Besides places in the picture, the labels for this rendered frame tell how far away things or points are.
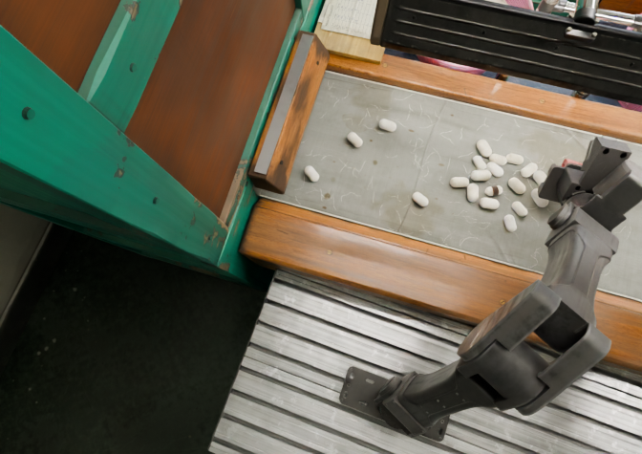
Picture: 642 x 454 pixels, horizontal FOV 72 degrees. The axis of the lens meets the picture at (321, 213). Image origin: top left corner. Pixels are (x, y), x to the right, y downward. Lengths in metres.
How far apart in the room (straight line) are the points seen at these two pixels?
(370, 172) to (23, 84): 0.66
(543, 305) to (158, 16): 0.46
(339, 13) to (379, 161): 0.32
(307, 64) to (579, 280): 0.56
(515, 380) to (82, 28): 0.51
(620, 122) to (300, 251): 0.65
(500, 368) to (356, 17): 0.73
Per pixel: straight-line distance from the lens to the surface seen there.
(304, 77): 0.84
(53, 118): 0.36
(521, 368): 0.54
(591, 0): 0.64
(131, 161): 0.45
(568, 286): 0.56
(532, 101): 0.98
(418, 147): 0.91
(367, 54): 0.95
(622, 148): 0.80
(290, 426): 0.92
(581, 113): 1.00
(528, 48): 0.63
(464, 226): 0.87
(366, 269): 0.81
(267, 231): 0.83
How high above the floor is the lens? 1.56
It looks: 75 degrees down
